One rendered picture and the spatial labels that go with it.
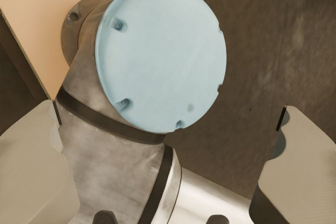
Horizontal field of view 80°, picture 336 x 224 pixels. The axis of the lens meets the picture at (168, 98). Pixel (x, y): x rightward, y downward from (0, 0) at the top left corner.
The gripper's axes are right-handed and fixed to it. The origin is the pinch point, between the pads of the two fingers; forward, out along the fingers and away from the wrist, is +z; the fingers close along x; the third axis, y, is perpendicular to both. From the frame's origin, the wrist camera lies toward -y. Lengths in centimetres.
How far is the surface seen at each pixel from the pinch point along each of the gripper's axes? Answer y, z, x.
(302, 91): 47, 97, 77
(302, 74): 37, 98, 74
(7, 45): 6, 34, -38
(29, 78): 14, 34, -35
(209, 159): 64, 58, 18
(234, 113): 45, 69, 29
